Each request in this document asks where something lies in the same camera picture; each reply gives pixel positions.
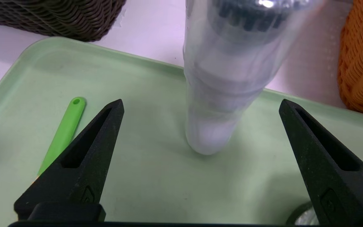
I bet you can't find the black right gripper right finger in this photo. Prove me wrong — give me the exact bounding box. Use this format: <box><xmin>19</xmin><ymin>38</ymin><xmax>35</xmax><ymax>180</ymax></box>
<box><xmin>279</xmin><ymin>99</ymin><xmax>363</xmax><ymax>225</ymax></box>

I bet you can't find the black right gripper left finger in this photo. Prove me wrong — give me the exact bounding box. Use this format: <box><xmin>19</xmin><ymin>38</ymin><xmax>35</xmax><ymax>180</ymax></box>
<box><xmin>14</xmin><ymin>99</ymin><xmax>125</xmax><ymax>223</ymax></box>

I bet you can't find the yellow pasta spoon green handle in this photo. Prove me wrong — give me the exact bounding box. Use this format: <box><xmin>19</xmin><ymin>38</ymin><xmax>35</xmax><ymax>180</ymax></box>
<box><xmin>37</xmin><ymin>96</ymin><xmax>86</xmax><ymax>177</ymax></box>

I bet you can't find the glass cup black handle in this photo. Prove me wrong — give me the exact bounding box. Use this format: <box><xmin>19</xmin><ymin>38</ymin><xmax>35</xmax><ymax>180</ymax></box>
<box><xmin>286</xmin><ymin>201</ymin><xmax>321</xmax><ymax>226</ymax></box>

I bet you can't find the clear plastic bottle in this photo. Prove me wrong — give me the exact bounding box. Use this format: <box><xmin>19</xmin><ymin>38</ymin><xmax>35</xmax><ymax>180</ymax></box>
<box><xmin>183</xmin><ymin>0</ymin><xmax>324</xmax><ymax>155</ymax></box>

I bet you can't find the dark brown wicker basket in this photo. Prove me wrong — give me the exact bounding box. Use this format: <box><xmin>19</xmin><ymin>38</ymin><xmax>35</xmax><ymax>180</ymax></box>
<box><xmin>0</xmin><ymin>0</ymin><xmax>127</xmax><ymax>42</ymax></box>

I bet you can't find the light green plastic tray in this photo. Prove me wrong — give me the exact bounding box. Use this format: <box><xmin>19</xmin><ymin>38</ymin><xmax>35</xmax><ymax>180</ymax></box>
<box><xmin>0</xmin><ymin>36</ymin><xmax>363</xmax><ymax>225</ymax></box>

